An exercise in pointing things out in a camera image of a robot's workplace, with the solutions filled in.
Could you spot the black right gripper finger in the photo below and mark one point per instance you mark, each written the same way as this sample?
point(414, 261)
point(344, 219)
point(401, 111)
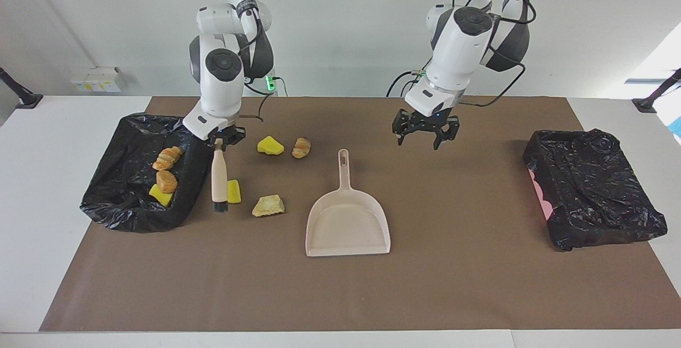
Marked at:
point(232, 141)
point(214, 144)

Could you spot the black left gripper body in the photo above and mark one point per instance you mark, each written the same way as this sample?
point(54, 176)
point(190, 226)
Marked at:
point(425, 122)

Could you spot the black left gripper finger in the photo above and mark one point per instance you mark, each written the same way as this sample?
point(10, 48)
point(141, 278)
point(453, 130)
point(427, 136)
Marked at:
point(401, 127)
point(449, 132)

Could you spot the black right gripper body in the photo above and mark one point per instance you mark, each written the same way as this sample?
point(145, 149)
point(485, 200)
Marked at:
point(227, 135)

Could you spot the beige brush black bristles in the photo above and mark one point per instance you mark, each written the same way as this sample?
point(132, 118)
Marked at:
point(219, 177)

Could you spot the orange striped sponge piece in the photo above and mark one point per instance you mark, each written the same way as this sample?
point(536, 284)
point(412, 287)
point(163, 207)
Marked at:
point(301, 149)
point(167, 158)

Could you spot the round brown sponge chunk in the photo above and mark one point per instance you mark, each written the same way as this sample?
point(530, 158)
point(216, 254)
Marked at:
point(166, 181)

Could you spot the small yellow sponge piece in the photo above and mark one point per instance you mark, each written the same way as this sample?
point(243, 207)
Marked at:
point(159, 196)

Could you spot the beige plastic dustpan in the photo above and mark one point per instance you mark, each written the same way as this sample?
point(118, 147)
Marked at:
point(346, 225)

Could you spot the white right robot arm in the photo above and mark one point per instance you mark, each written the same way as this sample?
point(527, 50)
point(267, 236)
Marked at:
point(221, 92)

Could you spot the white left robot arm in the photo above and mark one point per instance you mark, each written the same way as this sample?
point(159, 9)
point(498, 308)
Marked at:
point(457, 55)

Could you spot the bin lined with black bag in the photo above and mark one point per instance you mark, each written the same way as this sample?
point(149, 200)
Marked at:
point(122, 199)

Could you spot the pink bin with black bag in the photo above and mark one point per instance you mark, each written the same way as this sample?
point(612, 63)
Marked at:
point(590, 193)

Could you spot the flat yellow sponge piece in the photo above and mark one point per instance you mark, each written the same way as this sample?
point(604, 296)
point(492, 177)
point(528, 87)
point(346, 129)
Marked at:
point(270, 146)

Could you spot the notched yellow sponge piece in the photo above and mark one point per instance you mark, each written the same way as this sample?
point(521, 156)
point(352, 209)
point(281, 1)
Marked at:
point(234, 192)

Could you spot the pale beige sponge chunk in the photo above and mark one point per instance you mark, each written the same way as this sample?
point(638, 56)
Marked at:
point(268, 206)

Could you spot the white box yellow label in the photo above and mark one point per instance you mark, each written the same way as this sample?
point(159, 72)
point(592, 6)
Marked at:
point(80, 84)
point(106, 79)

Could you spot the brown table mat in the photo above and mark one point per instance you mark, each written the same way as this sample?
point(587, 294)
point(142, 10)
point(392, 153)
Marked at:
point(340, 295)

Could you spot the blue object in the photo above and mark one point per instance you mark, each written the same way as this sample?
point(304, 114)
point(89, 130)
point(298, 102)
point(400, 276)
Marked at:
point(677, 127)

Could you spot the black camera stand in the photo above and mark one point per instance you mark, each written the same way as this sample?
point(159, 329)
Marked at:
point(645, 106)
point(29, 101)

